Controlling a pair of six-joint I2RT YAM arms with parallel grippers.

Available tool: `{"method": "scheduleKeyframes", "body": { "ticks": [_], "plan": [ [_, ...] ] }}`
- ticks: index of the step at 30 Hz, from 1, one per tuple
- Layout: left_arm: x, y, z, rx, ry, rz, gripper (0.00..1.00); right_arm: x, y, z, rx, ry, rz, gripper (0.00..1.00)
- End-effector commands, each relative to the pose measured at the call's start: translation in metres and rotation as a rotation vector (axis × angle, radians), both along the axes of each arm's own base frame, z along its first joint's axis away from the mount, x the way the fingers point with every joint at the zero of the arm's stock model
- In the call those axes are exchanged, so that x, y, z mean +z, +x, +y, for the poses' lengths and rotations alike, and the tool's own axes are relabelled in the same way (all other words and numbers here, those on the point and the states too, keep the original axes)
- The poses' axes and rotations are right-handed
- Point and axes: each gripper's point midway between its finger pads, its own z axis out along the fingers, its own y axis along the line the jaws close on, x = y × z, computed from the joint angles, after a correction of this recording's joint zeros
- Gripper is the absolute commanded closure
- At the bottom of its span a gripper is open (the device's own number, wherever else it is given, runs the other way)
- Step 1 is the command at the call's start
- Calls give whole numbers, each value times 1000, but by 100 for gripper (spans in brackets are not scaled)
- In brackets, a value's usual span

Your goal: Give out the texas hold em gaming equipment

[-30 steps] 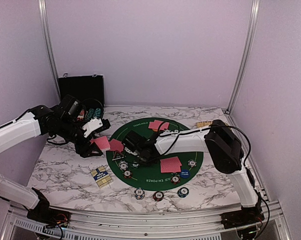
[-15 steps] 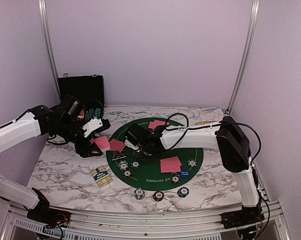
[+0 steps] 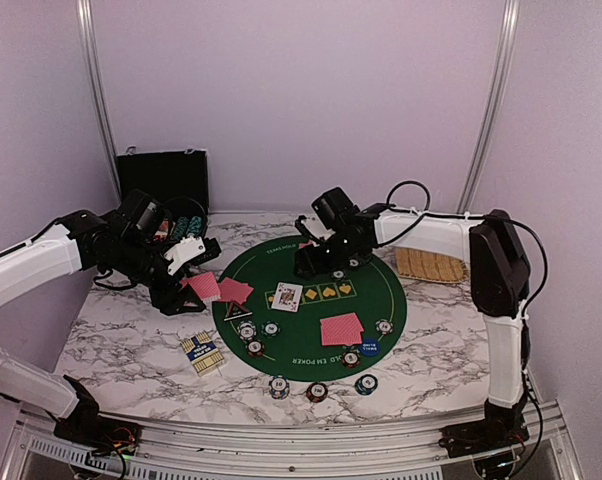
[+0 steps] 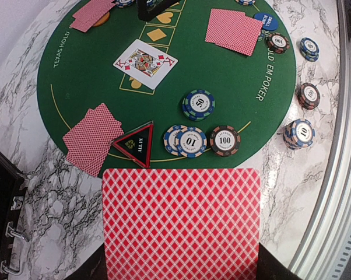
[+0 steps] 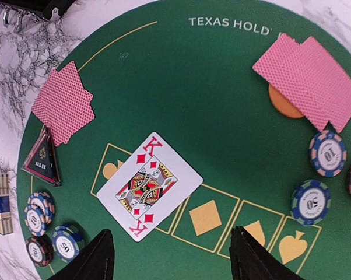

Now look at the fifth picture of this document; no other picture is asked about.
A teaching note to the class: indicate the black poker chip case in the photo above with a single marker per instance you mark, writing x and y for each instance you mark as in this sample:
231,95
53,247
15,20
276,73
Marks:
50,10

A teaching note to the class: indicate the king of diamonds card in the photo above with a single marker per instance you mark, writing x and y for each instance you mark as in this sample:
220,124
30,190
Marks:
148,187

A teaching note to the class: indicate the blue texas holdem card box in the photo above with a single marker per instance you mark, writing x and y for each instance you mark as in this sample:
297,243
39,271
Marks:
6,226

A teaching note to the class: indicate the orange big blind button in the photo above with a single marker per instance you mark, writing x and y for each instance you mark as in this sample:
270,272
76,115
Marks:
282,104

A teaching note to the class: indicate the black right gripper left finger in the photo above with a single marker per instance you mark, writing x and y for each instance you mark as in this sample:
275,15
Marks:
96,261

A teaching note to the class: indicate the teal 50 chips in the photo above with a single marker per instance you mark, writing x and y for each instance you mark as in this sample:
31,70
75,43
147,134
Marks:
67,241

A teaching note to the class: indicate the black triangular all-in marker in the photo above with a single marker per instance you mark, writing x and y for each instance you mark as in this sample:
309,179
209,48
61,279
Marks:
41,161

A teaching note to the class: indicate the blue tan chips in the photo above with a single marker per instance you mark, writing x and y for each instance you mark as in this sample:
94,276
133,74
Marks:
39,212

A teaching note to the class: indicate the green round poker mat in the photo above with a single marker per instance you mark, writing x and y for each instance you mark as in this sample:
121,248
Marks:
183,69

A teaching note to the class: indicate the blue white chip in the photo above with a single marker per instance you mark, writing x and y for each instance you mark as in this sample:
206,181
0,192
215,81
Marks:
327,153

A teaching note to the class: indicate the brown 100 chips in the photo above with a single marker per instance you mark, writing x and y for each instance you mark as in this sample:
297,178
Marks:
40,250

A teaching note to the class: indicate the teal 50 chip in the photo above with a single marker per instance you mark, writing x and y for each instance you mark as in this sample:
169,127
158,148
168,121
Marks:
310,202

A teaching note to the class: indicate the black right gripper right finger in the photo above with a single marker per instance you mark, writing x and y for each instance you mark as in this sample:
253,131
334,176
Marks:
250,260

